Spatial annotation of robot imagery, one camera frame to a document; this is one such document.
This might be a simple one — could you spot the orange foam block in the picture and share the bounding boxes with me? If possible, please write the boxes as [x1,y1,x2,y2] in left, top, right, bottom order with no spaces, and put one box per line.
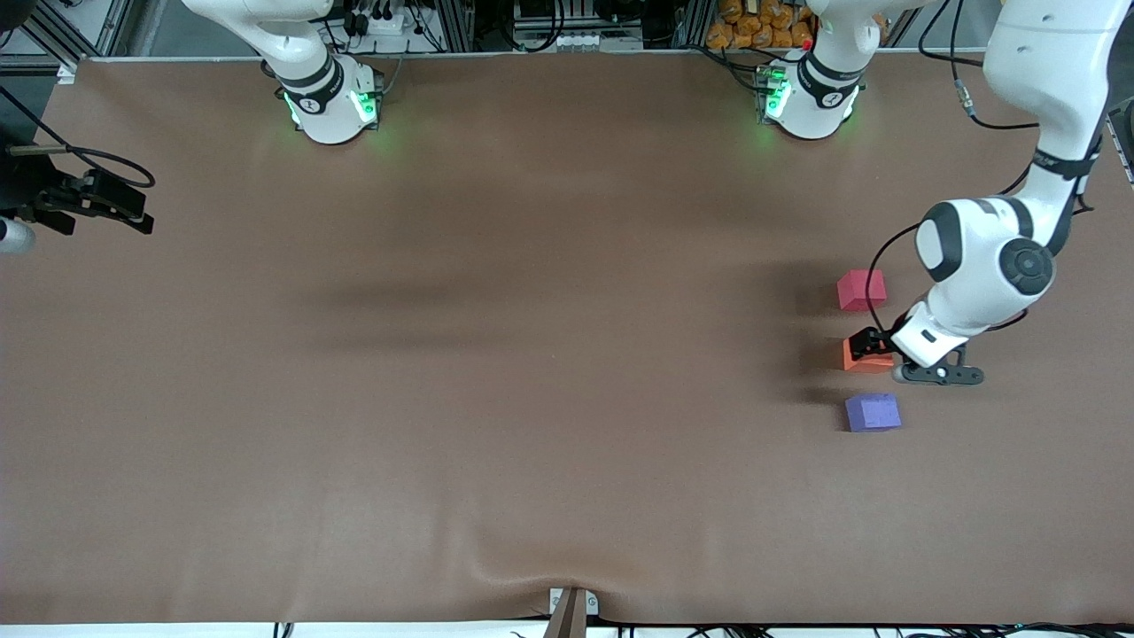
[842,339,897,374]

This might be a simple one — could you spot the red foam block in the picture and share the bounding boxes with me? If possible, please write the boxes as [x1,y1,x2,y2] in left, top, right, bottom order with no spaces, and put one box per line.
[836,269,888,312]

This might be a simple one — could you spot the purple foam block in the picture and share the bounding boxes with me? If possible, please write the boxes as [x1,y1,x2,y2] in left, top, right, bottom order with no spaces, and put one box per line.
[843,393,903,433]

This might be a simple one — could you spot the brown table mat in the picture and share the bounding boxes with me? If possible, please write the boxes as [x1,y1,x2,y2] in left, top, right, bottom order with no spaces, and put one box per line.
[0,51,1134,626]

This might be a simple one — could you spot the white power strip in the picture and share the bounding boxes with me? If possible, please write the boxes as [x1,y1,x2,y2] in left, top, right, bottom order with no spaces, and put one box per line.
[357,7,408,37]

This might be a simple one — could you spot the pile of orange objects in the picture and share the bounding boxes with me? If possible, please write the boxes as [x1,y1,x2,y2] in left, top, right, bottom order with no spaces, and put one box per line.
[706,0,814,51]

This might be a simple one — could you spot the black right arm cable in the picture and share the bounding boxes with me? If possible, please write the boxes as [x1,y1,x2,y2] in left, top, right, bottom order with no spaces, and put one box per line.
[0,84,158,189]

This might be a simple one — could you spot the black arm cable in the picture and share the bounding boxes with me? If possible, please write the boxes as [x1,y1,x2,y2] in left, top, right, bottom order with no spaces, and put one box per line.
[0,84,158,189]
[866,0,1099,338]

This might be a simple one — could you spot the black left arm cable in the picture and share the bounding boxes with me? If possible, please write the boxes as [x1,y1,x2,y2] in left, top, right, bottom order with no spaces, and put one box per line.
[866,0,1099,338]

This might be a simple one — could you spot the aluminium frame profile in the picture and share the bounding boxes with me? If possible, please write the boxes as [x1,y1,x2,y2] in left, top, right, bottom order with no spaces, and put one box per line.
[0,0,134,85]

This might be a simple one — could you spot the metal table clamp bracket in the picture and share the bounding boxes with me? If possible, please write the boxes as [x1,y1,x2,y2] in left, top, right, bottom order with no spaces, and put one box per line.
[548,587,600,618]

